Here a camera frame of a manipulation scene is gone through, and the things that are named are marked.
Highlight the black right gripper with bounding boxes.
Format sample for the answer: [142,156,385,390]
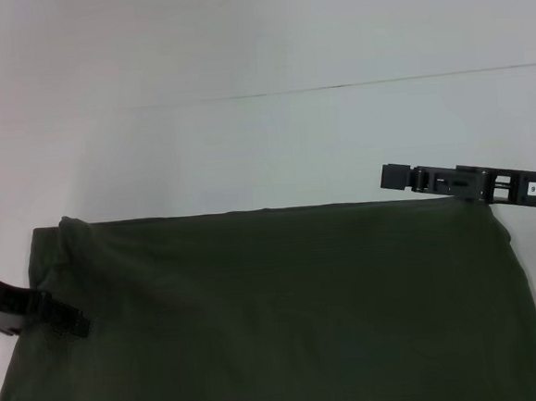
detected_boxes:
[378,151,536,226]

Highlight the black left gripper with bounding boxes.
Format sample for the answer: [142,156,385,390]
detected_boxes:
[0,260,93,346]

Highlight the dark green FREE t-shirt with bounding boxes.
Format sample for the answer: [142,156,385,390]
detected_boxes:
[0,179,536,401]

